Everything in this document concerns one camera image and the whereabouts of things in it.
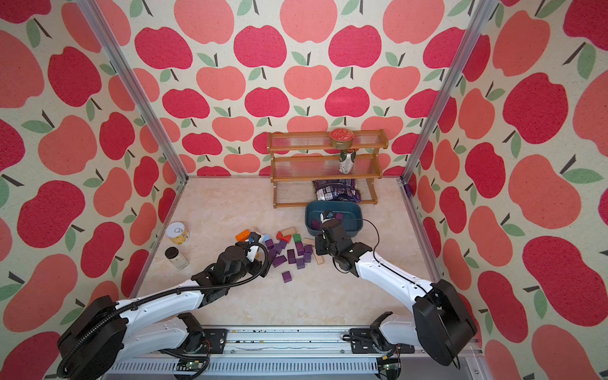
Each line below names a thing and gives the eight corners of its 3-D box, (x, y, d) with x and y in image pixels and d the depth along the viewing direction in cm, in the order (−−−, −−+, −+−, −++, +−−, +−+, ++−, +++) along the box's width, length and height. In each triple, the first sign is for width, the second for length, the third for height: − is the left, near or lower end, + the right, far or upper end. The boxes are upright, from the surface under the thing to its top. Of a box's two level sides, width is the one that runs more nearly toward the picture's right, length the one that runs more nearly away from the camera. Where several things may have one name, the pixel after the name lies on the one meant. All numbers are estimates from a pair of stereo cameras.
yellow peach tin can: (168, 244, 99) (161, 237, 94) (174, 229, 104) (168, 222, 99) (186, 244, 99) (180, 237, 94) (192, 229, 104) (186, 222, 99)
